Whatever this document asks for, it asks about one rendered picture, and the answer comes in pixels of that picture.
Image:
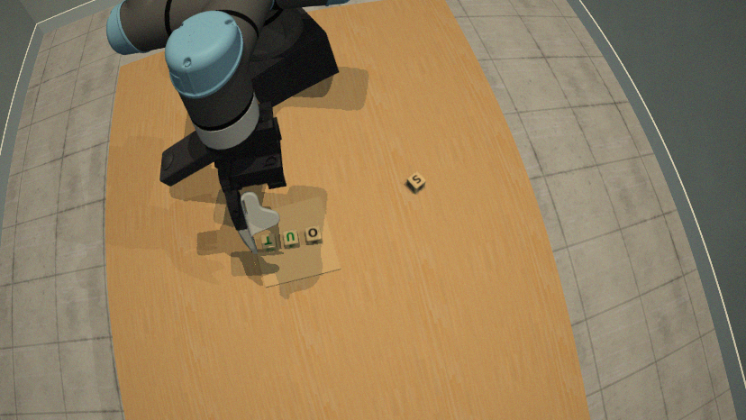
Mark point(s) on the tan square mat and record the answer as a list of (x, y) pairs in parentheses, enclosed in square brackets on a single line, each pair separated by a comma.
[(286, 265)]

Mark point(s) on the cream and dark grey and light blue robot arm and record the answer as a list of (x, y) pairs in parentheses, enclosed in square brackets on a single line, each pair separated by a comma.
[(208, 58)]

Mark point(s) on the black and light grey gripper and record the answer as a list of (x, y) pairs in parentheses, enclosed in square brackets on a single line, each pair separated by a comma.
[(249, 167)]

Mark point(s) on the beige letter block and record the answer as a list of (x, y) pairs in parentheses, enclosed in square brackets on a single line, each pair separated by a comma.
[(416, 182), (269, 242), (313, 234), (291, 239)]

